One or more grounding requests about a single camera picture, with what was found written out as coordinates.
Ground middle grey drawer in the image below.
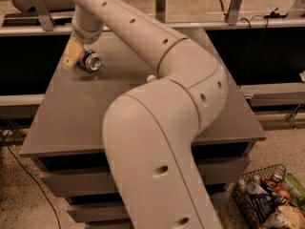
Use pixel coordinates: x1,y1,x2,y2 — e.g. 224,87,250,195
66,192,231,223

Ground grey drawer cabinet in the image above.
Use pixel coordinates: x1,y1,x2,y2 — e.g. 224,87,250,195
18,28,267,229

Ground grey drawer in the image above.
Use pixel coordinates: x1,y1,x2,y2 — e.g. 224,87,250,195
66,192,231,223
41,156,251,198
85,219,134,229

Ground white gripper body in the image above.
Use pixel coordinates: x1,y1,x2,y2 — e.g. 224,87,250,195
71,24,104,44

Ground blue pepsi can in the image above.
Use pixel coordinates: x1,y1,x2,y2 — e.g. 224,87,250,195
79,50,102,73

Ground small clear bottle in basket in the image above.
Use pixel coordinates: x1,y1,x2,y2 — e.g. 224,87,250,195
246,175,267,195

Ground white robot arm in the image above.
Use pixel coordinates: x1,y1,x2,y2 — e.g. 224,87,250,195
63,0,229,229

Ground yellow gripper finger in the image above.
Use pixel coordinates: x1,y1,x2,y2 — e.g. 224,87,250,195
62,37,85,69

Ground green bottle in basket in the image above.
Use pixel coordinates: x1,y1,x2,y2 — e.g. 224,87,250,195
282,173,305,207

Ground black wire basket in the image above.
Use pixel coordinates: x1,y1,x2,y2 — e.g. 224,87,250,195
231,163,305,229

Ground clear plastic water bottle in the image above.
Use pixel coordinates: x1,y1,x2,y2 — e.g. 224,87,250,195
146,74,157,83

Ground bottom grey drawer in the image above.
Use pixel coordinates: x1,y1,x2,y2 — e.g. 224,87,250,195
85,219,134,229

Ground black floor cable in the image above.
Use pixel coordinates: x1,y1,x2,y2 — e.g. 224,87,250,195
0,131,62,229

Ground blue snack bag in basket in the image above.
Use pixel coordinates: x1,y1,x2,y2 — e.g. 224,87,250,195
250,194,277,223

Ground metal rail frame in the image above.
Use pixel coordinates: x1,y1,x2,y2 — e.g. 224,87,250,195
10,0,304,41

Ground top grey drawer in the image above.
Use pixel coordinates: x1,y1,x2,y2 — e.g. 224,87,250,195
41,156,251,198

